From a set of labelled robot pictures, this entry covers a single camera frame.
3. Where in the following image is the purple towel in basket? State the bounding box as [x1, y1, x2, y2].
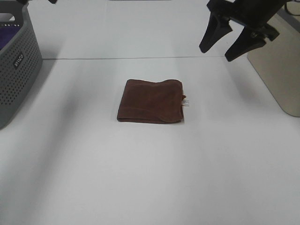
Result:
[0, 26, 21, 50]

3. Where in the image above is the beige basket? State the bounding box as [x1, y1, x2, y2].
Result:
[247, 9, 300, 117]

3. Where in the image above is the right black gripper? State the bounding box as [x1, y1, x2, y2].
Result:
[199, 0, 287, 62]

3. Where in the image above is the brown towel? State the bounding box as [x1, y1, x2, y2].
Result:
[117, 79, 186, 124]

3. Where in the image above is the grey perforated basket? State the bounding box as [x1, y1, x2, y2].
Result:
[0, 0, 42, 128]

